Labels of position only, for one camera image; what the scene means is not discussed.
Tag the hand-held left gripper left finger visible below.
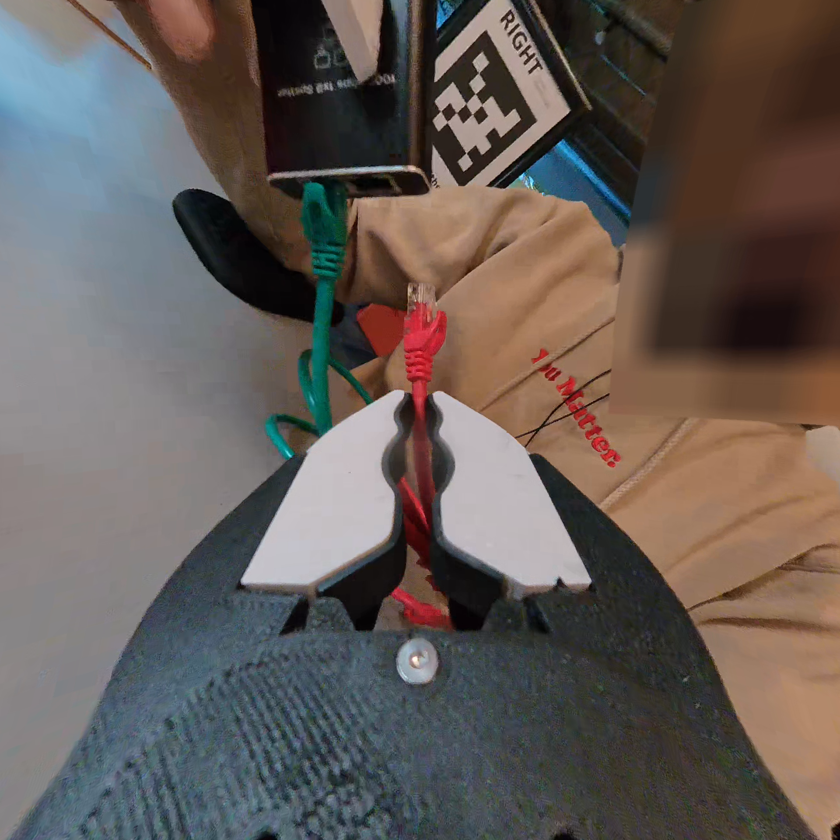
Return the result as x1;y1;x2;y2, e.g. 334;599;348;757
240;389;416;632

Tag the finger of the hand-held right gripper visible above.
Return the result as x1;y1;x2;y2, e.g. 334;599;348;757
320;0;385;83

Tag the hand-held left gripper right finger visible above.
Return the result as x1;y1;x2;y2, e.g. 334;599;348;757
425;391;593;631

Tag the black ethernet splitter box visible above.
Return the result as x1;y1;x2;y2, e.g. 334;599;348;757
251;0;435;199

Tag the red ethernet cable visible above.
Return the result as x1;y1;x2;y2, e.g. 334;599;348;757
387;282;455;632

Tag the person's right forearm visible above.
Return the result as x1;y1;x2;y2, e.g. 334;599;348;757
115;0;309;273

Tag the person's right hand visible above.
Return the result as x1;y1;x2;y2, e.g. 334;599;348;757
146;0;219;63

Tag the red plastic crate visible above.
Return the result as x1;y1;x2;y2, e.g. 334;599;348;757
356;304;409;357

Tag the person's beige hoodie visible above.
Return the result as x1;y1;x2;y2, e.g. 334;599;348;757
289;187;840;834

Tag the black chair armrest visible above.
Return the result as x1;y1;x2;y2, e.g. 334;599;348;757
172;188;345;326

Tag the thin black wire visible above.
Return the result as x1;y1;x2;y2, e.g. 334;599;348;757
515;369;613;441

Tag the green ethernet cable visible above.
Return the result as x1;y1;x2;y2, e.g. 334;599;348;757
264;182;375;460

